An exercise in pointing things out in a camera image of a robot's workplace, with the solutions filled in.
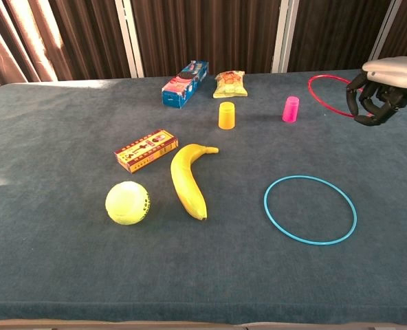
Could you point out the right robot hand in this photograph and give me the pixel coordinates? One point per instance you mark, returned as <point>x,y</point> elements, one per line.
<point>396,77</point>

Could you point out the brown corrugated partition panel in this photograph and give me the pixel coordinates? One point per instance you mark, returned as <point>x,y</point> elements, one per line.
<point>203,34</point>
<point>406,27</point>
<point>93,38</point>
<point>337,34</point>

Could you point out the pink small cup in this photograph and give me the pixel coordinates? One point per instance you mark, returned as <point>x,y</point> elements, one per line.
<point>290,110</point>

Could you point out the yellow-green snack bag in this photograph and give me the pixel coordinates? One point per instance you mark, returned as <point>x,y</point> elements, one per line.
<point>230,85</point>

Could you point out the orange small cup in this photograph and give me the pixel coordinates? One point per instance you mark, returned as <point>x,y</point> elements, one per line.
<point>226,117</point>

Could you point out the blue cookie box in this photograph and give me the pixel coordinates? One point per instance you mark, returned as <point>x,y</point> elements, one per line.
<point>184,86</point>

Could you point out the yellow banana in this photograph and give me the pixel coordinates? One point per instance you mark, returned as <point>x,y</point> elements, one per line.
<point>186,182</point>

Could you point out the red and yellow small box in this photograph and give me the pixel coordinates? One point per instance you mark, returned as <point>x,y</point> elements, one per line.
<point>145,151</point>

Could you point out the yellow tennis ball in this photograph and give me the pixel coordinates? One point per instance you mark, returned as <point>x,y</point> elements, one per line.
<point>128,203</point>

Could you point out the dark blue felt table cover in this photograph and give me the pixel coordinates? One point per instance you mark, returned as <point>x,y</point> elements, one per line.
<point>69,261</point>

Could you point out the reddish-brown curtain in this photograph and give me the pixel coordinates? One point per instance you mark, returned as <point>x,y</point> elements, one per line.
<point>21,38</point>

